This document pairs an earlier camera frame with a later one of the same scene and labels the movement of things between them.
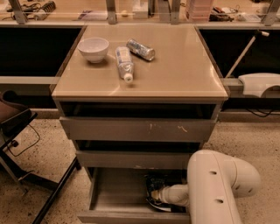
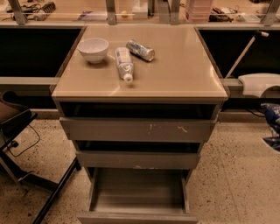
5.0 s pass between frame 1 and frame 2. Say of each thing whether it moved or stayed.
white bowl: stayed
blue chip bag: moved
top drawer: stayed
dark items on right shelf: stayed
